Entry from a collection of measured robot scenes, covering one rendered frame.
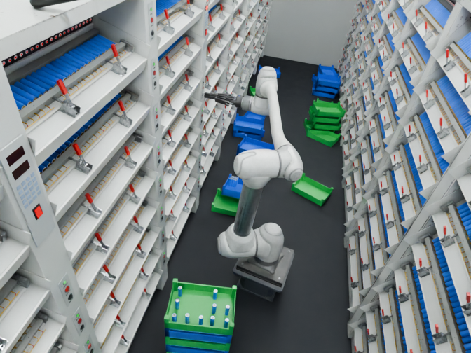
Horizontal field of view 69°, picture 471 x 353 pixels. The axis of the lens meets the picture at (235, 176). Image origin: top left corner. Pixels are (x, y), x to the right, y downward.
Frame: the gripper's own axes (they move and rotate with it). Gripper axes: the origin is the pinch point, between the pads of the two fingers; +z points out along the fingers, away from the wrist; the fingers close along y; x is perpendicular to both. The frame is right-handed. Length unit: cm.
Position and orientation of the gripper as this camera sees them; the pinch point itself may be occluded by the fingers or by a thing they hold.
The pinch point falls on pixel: (209, 95)
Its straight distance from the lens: 214.8
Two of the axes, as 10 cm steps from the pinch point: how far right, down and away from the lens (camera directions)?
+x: 1.0, -7.6, -6.4
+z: -9.7, -2.1, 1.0
